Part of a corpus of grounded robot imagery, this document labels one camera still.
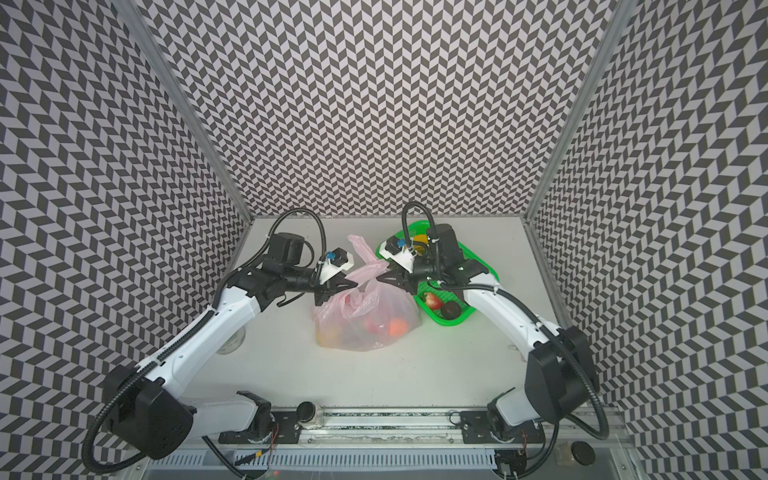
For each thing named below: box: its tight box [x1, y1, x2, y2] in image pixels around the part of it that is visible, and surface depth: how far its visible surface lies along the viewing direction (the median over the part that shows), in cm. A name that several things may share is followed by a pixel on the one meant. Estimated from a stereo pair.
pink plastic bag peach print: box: [313, 234, 422, 351], surface depth 78 cm
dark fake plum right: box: [441, 301, 462, 320], surface depth 91 cm
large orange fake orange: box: [388, 318, 408, 337], surface depth 81 cm
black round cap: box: [571, 441, 596, 466], surface depth 63 cm
